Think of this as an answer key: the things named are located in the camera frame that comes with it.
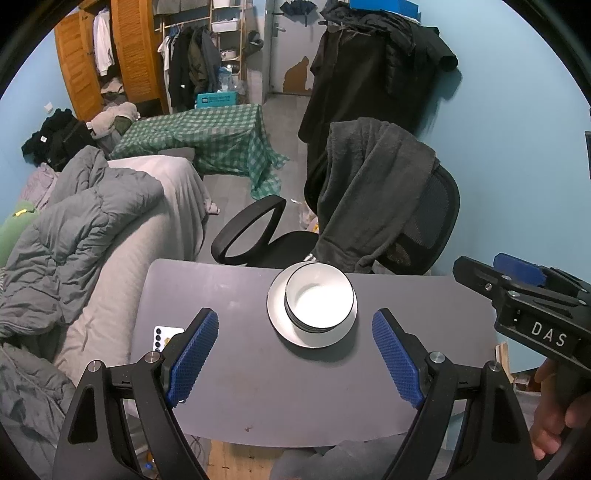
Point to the white hanging shirt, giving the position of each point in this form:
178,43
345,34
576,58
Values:
102,41

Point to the black hanging coats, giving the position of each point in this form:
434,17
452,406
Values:
360,69

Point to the teal box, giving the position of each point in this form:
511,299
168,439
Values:
217,99

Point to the black wall fixture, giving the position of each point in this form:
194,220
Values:
588,152

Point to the white smartphone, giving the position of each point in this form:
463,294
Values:
166,333

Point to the dark grey fleece robe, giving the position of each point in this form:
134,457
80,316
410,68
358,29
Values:
369,184

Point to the green pillow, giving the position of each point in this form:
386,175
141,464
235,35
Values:
11,235

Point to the beige clothes pile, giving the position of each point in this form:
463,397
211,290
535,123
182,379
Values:
111,117

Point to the green checkered tablecloth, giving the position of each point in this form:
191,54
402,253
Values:
221,134

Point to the clear water jug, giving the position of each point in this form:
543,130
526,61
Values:
226,78

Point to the wooden shelf rack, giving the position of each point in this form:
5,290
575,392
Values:
240,46

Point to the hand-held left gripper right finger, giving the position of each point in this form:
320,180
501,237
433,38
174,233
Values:
397,360

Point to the black mesh office chair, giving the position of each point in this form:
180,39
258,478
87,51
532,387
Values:
434,217

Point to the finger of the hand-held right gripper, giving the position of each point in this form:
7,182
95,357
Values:
517,267
475,272

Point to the wooden louvred wardrobe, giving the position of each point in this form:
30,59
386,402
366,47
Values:
134,50

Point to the person's right hand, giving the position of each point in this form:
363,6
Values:
545,415

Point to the dark hanging jackets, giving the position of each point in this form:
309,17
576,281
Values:
189,60

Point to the black clothes pile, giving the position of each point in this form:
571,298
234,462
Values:
60,138

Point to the blue box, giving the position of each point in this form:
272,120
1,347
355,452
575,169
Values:
383,5

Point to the grey door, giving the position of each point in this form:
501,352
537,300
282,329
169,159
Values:
277,55

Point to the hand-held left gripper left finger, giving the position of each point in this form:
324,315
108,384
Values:
194,355

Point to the grey quilted duvet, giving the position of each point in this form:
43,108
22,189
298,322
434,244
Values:
78,230

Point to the light grey bed sheet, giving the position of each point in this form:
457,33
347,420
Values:
115,300

